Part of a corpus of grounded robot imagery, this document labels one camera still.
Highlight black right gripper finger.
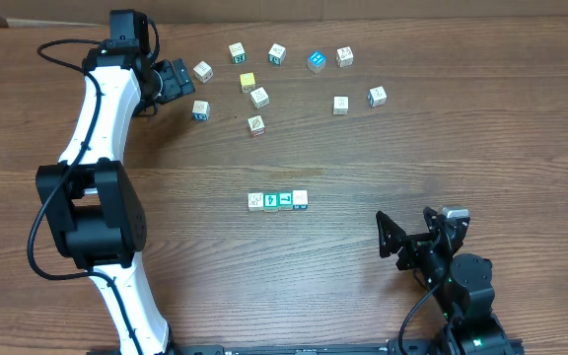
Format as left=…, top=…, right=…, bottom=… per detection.
left=423, top=206, right=450, bottom=242
left=376, top=211, right=407, bottom=258

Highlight yellow S wooden block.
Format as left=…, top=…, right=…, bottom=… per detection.
left=250, top=87, right=270, bottom=109

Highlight cream umbrella block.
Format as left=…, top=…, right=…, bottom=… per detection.
left=292, top=190, right=309, bottom=210
left=367, top=86, right=388, bottom=107

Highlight cream block red letter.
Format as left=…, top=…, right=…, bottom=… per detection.
left=248, top=115, right=265, bottom=137

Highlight mint green top block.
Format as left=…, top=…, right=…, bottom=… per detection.
left=278, top=191, right=293, bottom=210

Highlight green top wooden block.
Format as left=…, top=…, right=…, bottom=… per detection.
left=263, top=192, right=279, bottom=212

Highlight green R wooden block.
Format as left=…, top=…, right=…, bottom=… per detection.
left=248, top=192, right=264, bottom=211

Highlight cream turtle wooden block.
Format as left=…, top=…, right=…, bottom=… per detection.
left=333, top=96, right=349, bottom=115

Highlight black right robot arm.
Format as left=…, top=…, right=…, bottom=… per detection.
left=391, top=207, right=518, bottom=355

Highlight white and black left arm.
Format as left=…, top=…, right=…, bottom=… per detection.
left=27, top=56, right=194, bottom=354

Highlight small cream block far left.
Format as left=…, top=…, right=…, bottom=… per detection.
left=193, top=61, right=213, bottom=83

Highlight blue letter cream block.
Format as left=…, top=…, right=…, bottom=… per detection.
left=192, top=101, right=211, bottom=121

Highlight green H wooden block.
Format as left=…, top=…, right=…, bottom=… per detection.
left=229, top=42, right=247, bottom=64

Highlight yellow top wooden block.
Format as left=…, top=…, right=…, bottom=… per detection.
left=240, top=72, right=256, bottom=93

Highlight teal letter wooden block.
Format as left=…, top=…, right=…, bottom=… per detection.
left=268, top=43, right=287, bottom=65

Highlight blue top wooden block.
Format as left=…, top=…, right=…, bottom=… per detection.
left=308, top=51, right=326, bottom=73

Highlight cream block with drawing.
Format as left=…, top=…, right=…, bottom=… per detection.
left=336, top=46, right=354, bottom=67

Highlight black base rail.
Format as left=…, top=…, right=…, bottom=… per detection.
left=86, top=337, right=527, bottom=355

